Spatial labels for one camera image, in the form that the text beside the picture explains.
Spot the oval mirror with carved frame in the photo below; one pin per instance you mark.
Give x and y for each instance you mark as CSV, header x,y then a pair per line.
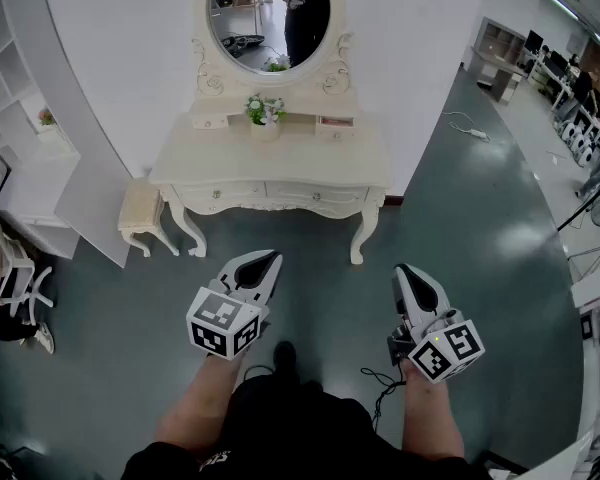
x,y
215,80

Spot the person's left forearm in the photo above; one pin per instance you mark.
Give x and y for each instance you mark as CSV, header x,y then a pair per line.
x,y
200,408

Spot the white cubby shelf unit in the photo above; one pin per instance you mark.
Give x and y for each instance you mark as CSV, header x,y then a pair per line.
x,y
55,183

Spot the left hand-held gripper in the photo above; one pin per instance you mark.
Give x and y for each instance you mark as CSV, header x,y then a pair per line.
x,y
215,313

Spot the white office chair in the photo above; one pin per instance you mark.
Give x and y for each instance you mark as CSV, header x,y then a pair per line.
x,y
17,265

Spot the row of office desks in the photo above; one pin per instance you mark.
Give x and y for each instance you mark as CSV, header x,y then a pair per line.
x,y
555,73

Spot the wooden cabinet desk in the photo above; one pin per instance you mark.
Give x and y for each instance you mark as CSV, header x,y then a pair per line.
x,y
500,63

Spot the ceiling light strip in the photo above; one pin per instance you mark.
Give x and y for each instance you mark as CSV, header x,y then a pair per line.
x,y
575,10

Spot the pink flowers on shelf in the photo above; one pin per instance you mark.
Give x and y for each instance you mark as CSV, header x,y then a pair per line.
x,y
46,117

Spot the cream white dressing table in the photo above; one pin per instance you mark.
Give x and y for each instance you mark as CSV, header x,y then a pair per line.
x,y
270,163

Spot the potted artificial flowers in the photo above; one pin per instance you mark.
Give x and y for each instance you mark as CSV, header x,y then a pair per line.
x,y
265,115

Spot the person's right forearm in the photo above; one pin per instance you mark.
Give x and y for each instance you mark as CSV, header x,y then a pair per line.
x,y
430,418

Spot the row of white round machines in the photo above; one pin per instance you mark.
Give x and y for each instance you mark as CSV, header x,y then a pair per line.
x,y
577,140

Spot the person's black clothing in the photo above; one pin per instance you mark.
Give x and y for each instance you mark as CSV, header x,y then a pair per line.
x,y
300,428

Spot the cream small drawer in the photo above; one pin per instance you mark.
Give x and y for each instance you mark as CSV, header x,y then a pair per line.
x,y
336,129
210,122

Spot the cream padded stool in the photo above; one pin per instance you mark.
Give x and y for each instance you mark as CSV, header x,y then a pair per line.
x,y
140,208

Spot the white metal frame rack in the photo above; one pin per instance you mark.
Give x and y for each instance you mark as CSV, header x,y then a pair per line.
x,y
590,258

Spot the white drawer with knob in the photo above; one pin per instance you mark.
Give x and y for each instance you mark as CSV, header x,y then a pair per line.
x,y
315,195
215,194

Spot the person's black shoe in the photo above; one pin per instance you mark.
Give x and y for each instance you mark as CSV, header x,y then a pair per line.
x,y
285,355

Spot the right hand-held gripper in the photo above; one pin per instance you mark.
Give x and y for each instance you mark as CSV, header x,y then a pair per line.
x,y
445,353

